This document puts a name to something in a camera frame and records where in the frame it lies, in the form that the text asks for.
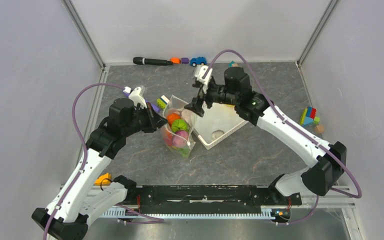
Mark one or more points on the orange toy piece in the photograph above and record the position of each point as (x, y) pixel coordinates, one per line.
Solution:
(175, 60)

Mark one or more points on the white toy garlic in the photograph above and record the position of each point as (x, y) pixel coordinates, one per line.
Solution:
(217, 134)

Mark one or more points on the purple toy onion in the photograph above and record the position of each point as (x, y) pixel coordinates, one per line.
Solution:
(180, 140)

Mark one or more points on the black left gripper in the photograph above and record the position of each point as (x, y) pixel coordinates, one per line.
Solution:
(154, 119)

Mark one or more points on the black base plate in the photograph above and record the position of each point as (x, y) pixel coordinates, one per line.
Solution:
(206, 199)

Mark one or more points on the orange toy pumpkin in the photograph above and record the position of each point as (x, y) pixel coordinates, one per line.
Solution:
(173, 117)

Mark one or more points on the black microphone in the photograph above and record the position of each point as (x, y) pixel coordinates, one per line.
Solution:
(150, 61)

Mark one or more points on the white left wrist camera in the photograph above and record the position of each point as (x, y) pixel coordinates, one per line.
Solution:
(136, 94)

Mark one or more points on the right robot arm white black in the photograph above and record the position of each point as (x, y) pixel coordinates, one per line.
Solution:
(323, 160)

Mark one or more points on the white perforated plastic basket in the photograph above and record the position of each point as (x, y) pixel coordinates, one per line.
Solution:
(218, 117)

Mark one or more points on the multicolour block stack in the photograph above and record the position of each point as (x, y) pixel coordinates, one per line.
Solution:
(309, 117)

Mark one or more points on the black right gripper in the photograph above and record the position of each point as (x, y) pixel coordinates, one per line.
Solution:
(196, 105)

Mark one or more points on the blue toy car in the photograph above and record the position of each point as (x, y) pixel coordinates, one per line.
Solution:
(198, 61)

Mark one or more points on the clear zip top bag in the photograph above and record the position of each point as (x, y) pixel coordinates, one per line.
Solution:
(177, 105)

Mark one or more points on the purple toy block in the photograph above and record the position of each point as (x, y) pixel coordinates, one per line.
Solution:
(184, 60)

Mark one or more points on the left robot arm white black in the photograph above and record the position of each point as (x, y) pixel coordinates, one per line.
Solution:
(69, 215)

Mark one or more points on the green toy grapes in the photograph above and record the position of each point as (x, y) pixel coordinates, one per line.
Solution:
(184, 152)

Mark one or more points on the light wooden cube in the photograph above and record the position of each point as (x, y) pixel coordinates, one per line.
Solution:
(319, 129)

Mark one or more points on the green blue white brick stack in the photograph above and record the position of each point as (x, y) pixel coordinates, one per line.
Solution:
(162, 102)

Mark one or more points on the green toy lettuce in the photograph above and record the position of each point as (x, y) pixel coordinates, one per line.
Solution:
(180, 125)

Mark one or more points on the white slotted cable duct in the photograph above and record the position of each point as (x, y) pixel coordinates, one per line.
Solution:
(117, 212)

